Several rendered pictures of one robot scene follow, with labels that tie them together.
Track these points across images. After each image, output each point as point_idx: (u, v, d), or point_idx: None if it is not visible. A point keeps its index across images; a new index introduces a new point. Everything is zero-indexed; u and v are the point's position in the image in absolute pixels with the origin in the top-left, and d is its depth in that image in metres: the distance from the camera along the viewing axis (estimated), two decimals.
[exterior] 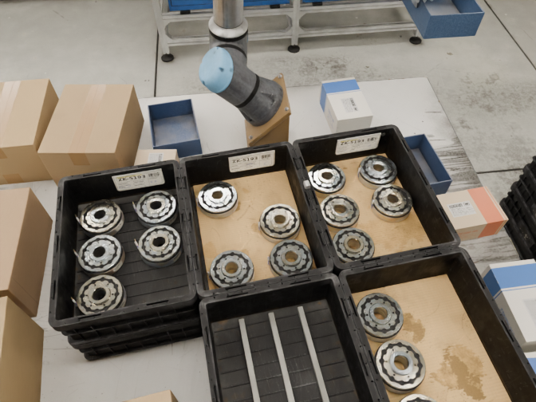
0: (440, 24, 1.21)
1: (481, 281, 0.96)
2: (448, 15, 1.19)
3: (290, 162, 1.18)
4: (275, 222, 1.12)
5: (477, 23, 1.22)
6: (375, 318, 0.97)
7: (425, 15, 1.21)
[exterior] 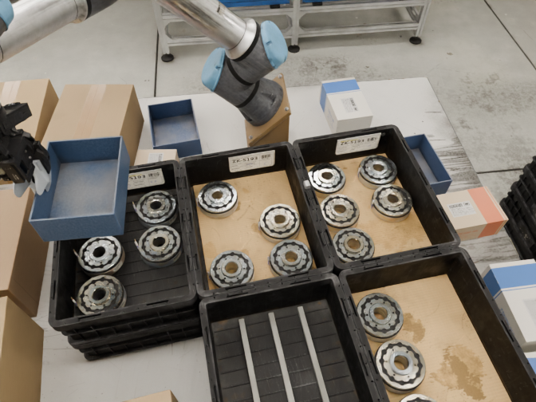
0: (53, 227, 0.82)
1: (481, 281, 0.96)
2: (57, 219, 0.81)
3: (290, 162, 1.18)
4: (275, 222, 1.12)
5: (112, 223, 0.84)
6: (375, 318, 0.97)
7: (34, 214, 0.83)
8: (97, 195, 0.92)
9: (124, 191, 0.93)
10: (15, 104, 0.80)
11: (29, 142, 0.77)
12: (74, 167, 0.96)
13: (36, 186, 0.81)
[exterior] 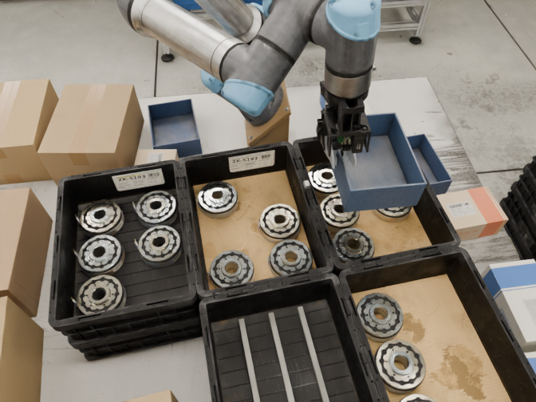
0: (366, 198, 0.86)
1: (481, 281, 0.96)
2: (376, 189, 0.85)
3: (290, 162, 1.18)
4: (275, 222, 1.12)
5: (417, 194, 0.88)
6: (375, 318, 0.97)
7: (345, 184, 0.87)
8: (376, 169, 0.96)
9: (400, 166, 0.97)
10: None
11: None
12: None
13: (355, 157, 0.85)
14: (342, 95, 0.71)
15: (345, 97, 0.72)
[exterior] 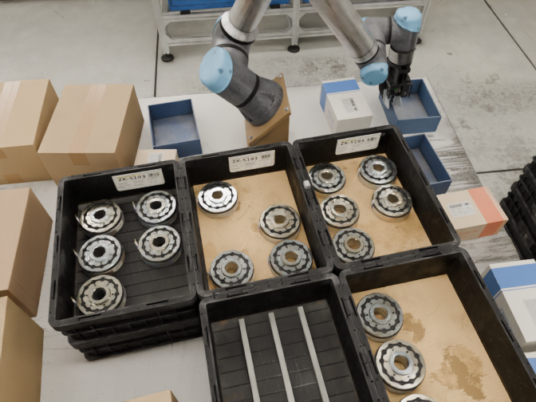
0: (406, 125, 1.50)
1: (481, 281, 0.96)
2: (412, 120, 1.48)
3: (290, 162, 1.18)
4: (275, 222, 1.12)
5: (436, 124, 1.51)
6: (375, 318, 0.97)
7: (394, 117, 1.51)
8: (411, 112, 1.60)
9: (425, 110, 1.60)
10: None
11: None
12: None
13: (400, 101, 1.49)
14: (399, 63, 1.35)
15: (400, 65, 1.36)
